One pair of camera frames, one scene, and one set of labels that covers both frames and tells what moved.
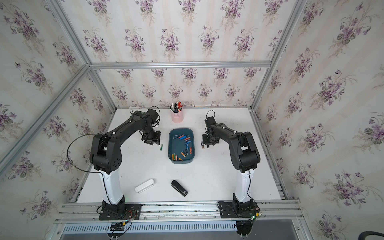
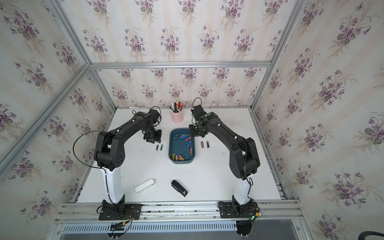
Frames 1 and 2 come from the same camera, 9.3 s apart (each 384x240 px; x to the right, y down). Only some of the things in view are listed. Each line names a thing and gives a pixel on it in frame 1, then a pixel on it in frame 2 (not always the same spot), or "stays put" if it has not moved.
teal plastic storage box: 181,145 stays put
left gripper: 156,139 stays put
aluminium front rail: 87,212 stays put
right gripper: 205,142 to 192,133
